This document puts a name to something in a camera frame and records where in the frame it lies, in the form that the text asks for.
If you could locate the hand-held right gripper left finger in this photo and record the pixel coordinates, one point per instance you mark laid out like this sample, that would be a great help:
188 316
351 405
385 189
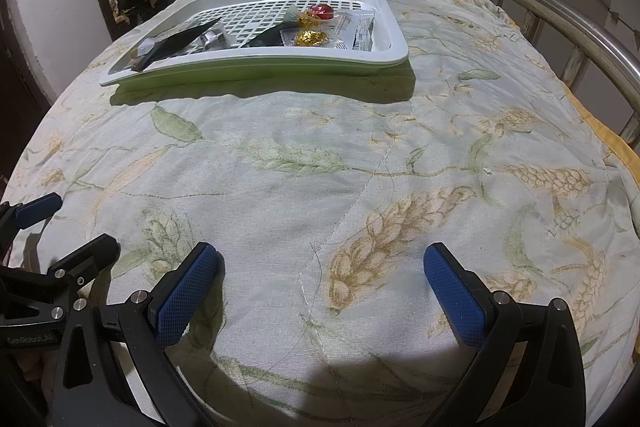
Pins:
187 292

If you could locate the yellow bed sheet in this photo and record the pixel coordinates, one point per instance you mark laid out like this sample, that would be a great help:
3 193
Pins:
617 142

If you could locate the printed blanket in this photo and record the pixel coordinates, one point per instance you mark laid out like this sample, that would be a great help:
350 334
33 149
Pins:
350 157

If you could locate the gold candy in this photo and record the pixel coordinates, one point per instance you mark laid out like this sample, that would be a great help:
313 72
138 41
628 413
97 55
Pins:
307 38
306 21

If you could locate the clear plastic snack packet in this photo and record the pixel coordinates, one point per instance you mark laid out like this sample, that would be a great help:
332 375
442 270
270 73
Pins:
345 23

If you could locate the silver candy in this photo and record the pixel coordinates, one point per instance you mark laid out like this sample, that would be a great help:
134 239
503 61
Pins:
212 39

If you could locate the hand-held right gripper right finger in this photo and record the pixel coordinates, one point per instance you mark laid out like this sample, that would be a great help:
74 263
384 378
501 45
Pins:
457 297

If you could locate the metal bed rail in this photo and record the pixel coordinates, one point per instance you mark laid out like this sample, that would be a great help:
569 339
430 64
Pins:
550 4

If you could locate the white perforated tray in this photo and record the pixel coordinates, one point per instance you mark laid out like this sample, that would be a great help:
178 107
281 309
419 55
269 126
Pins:
390 42

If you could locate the silver wrapper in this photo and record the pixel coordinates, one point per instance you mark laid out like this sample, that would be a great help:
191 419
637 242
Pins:
146 47

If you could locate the red candy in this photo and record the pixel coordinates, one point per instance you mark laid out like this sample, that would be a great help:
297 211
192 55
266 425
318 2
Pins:
321 12

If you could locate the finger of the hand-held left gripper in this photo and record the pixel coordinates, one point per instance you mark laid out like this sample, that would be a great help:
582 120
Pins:
92 257
35 212

